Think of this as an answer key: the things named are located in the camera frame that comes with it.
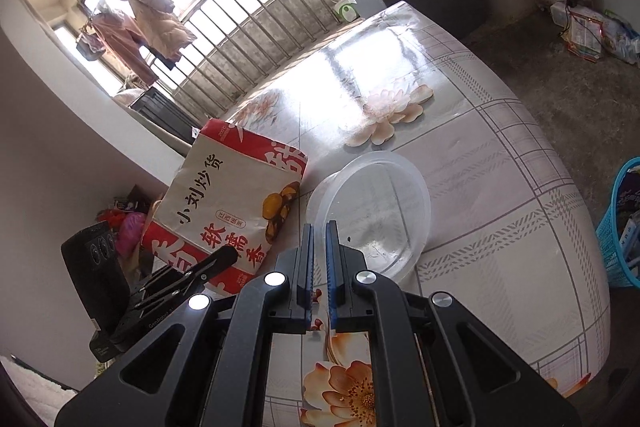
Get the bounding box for red white paper snack bag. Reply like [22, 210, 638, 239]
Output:
[142, 119, 307, 295]

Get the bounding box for clear plastic round container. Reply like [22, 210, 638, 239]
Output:
[306, 150, 432, 283]

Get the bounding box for blue plastic trash basket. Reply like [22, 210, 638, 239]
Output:
[596, 157, 639, 289]

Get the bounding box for hanging pink clothes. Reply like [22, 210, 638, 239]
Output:
[87, 0, 196, 87]

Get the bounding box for metal balcony railing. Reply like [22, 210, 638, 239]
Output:
[150, 0, 344, 122]

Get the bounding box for pile of packets on floor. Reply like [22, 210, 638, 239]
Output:
[550, 2, 639, 66]

